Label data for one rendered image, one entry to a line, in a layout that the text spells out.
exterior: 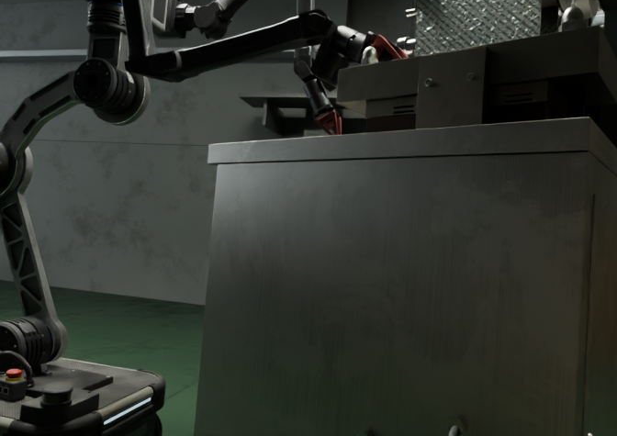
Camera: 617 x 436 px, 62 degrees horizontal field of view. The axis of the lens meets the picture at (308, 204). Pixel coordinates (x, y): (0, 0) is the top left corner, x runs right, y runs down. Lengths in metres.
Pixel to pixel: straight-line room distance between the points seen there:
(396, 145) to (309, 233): 0.20
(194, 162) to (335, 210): 4.27
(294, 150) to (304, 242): 0.16
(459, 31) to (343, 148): 0.38
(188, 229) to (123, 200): 0.77
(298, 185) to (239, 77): 4.21
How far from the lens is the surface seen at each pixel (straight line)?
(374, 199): 0.75
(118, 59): 1.66
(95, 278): 5.54
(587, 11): 1.32
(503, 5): 1.04
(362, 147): 0.78
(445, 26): 1.07
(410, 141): 0.74
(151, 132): 5.30
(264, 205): 0.89
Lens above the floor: 0.74
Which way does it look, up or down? 3 degrees up
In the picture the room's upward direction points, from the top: 5 degrees clockwise
